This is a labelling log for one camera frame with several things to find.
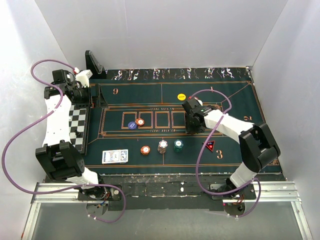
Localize black white checkerboard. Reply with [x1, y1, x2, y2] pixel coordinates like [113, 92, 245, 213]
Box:
[69, 104, 89, 155]

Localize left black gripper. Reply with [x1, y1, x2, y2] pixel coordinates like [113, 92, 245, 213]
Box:
[72, 83, 109, 109]

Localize peach blue chip stack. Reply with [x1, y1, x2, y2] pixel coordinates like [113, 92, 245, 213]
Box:
[157, 140, 168, 154]

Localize red triangular all-in marker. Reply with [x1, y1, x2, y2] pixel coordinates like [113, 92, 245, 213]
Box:
[202, 140, 215, 153]

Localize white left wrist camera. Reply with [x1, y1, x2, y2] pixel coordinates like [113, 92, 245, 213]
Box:
[75, 69, 93, 88]

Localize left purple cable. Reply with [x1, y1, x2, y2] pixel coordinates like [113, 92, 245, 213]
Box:
[1, 59, 126, 223]

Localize yellow big blind button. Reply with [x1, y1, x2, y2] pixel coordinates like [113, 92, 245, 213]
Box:
[177, 93, 187, 101]

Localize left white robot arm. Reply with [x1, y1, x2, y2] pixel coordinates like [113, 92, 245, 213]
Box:
[35, 69, 107, 200]

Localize green chip stack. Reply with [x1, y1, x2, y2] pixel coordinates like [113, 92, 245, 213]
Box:
[174, 139, 184, 153]

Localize blue white card deck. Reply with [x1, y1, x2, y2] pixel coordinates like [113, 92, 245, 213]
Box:
[101, 149, 129, 165]

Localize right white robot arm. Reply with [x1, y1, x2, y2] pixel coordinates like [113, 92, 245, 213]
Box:
[182, 97, 281, 199]

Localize purple small blind button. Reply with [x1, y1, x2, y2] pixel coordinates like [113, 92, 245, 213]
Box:
[127, 121, 137, 130]

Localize orange red chip stack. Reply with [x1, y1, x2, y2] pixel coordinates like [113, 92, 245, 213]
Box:
[140, 145, 151, 156]

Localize green poker table mat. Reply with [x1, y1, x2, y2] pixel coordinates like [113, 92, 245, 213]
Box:
[84, 67, 265, 174]

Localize black stand with clear panel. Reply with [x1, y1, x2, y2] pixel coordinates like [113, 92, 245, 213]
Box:
[85, 50, 107, 79]

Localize aluminium mounting rail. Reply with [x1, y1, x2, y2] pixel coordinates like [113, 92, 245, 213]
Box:
[22, 180, 313, 240]

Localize orange chips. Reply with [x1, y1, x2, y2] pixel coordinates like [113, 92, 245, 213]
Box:
[136, 118, 145, 127]

